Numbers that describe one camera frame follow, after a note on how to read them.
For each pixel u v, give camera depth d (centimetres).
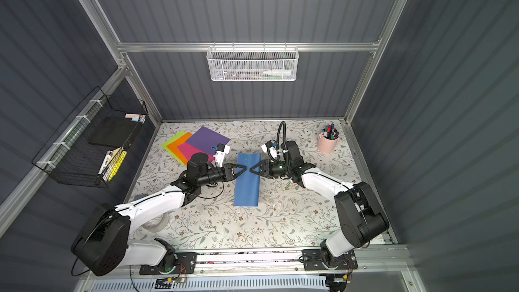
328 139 99
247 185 77
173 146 110
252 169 80
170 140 112
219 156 75
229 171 73
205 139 113
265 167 74
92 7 75
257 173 79
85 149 71
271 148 78
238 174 77
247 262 75
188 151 113
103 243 42
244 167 78
